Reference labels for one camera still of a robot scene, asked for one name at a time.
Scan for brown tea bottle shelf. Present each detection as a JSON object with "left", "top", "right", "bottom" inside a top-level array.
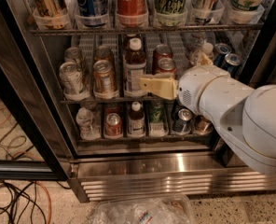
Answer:
[
  {"left": 124, "top": 38, "right": 146, "bottom": 93},
  {"left": 128, "top": 102, "right": 145, "bottom": 137}
]

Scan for gold can bottom right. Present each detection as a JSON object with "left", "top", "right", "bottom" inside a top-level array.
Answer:
[{"left": 194, "top": 116, "right": 214, "bottom": 135}]

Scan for silver can front left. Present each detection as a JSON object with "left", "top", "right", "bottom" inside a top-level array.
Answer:
[{"left": 59, "top": 62, "right": 85, "bottom": 95}]

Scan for clear water bottle shelf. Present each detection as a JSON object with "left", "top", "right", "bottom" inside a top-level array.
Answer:
[
  {"left": 190, "top": 43, "right": 214, "bottom": 66},
  {"left": 76, "top": 107, "right": 101, "bottom": 140}
]

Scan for clear water bottle bottom shelf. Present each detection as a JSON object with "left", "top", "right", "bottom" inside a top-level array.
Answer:
[{"left": 76, "top": 107, "right": 101, "bottom": 140}]

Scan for blue Pepsi can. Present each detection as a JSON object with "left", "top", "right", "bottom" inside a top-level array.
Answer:
[{"left": 77, "top": 0, "right": 108, "bottom": 27}]

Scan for gold can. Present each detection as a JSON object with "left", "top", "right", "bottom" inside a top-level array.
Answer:
[
  {"left": 93, "top": 60, "right": 116, "bottom": 93},
  {"left": 194, "top": 116, "right": 214, "bottom": 135},
  {"left": 93, "top": 46, "right": 114, "bottom": 63}
]

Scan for silver can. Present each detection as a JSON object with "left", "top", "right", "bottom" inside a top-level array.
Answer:
[
  {"left": 64, "top": 47, "right": 85, "bottom": 69},
  {"left": 59, "top": 62, "right": 85, "bottom": 95}
]

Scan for gold can front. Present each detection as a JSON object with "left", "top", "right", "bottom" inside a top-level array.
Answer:
[{"left": 93, "top": 60, "right": 116, "bottom": 93}]

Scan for blue Red Bull can back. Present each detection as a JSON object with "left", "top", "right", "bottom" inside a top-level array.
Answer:
[{"left": 214, "top": 43, "right": 231, "bottom": 67}]

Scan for glass fridge door left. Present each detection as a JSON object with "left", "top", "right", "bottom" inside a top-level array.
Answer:
[{"left": 0, "top": 47, "right": 67, "bottom": 181}]

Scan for red Coke can back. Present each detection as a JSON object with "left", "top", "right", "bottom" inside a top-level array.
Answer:
[{"left": 153, "top": 44, "right": 173, "bottom": 66}]

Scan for brown tea bottle bottom shelf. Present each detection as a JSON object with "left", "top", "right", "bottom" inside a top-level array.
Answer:
[{"left": 128, "top": 102, "right": 145, "bottom": 137}]

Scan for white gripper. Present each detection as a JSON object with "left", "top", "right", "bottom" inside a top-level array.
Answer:
[{"left": 139, "top": 51, "right": 213, "bottom": 100}]

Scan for gold can back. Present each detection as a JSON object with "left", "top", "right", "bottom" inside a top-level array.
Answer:
[{"left": 93, "top": 46, "right": 114, "bottom": 63}]

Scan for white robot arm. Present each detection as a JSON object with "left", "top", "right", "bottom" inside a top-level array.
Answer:
[{"left": 139, "top": 60, "right": 276, "bottom": 175}]

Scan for red can bottom shelf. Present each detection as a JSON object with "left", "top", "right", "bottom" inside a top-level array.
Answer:
[{"left": 105, "top": 113, "right": 122, "bottom": 137}]

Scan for brown tea bottle middle shelf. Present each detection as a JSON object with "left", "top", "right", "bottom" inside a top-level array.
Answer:
[{"left": 124, "top": 38, "right": 146, "bottom": 93}]

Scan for red coke can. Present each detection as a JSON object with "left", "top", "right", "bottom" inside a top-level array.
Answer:
[
  {"left": 153, "top": 44, "right": 173, "bottom": 66},
  {"left": 155, "top": 58, "right": 176, "bottom": 74}
]

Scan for silver can back left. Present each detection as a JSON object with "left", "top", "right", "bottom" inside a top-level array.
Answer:
[{"left": 64, "top": 47, "right": 85, "bottom": 69}]

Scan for red Coca-Cola can top shelf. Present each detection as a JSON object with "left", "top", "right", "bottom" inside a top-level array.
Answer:
[{"left": 117, "top": 0, "right": 146, "bottom": 27}]

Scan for red Coke can front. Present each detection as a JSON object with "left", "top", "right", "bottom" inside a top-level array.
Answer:
[{"left": 155, "top": 58, "right": 176, "bottom": 74}]

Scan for black and orange floor cables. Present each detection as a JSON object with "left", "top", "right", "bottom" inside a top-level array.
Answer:
[{"left": 0, "top": 180, "right": 71, "bottom": 224}]

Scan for orange soda can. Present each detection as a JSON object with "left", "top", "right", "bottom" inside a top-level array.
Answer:
[{"left": 34, "top": 0, "right": 67, "bottom": 17}]

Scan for blue can bottom shelf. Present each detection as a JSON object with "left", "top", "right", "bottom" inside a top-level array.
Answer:
[{"left": 172, "top": 108, "right": 192, "bottom": 133}]

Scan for clear water bottle middle shelf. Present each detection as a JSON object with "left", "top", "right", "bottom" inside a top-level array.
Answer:
[{"left": 190, "top": 43, "right": 214, "bottom": 66}]

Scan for clear plastic bin on floor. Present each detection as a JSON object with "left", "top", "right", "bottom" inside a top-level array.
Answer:
[{"left": 89, "top": 194, "right": 195, "bottom": 224}]

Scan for clear plastic can tray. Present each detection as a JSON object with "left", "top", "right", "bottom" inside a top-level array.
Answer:
[{"left": 33, "top": 9, "right": 72, "bottom": 30}]

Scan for blue Red Bull can front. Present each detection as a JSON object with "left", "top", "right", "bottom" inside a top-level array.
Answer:
[{"left": 221, "top": 53, "right": 242, "bottom": 77}]

